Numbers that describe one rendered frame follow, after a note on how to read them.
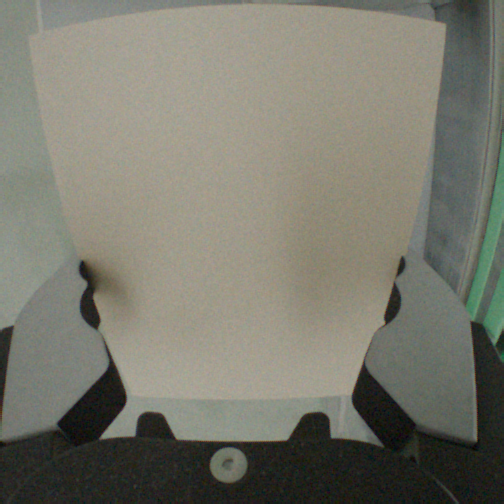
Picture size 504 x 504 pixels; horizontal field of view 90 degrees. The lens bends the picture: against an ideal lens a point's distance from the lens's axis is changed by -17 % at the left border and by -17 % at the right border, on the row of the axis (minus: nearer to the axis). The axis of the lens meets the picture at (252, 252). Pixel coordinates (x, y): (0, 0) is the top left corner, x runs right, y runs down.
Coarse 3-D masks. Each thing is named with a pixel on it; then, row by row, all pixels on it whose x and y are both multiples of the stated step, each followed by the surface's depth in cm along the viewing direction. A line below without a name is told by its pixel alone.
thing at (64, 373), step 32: (64, 288) 9; (32, 320) 7; (64, 320) 8; (96, 320) 9; (32, 352) 6; (64, 352) 7; (96, 352) 7; (32, 384) 6; (64, 384) 6; (96, 384) 6; (32, 416) 5; (64, 416) 5; (96, 416) 6
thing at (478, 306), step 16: (496, 192) 33; (496, 208) 33; (496, 224) 34; (496, 240) 34; (480, 256) 38; (496, 256) 35; (480, 272) 39; (496, 272) 35; (480, 288) 39; (496, 288) 35; (480, 304) 39; (496, 304) 35; (480, 320) 40; (496, 320) 35; (496, 336) 36
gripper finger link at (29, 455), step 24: (0, 336) 7; (0, 360) 6; (0, 384) 6; (0, 408) 5; (0, 432) 5; (0, 456) 4; (24, 456) 4; (48, 456) 4; (0, 480) 4; (24, 480) 4
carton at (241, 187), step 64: (64, 64) 7; (128, 64) 7; (192, 64) 7; (256, 64) 7; (320, 64) 7; (384, 64) 7; (64, 128) 8; (128, 128) 8; (192, 128) 8; (256, 128) 8; (320, 128) 8; (384, 128) 8; (64, 192) 9; (128, 192) 9; (192, 192) 9; (256, 192) 9; (320, 192) 9; (384, 192) 9; (128, 256) 10; (192, 256) 10; (256, 256) 10; (320, 256) 10; (384, 256) 10; (128, 320) 12; (192, 320) 12; (256, 320) 12; (320, 320) 12; (128, 384) 14; (192, 384) 14; (256, 384) 14; (320, 384) 14
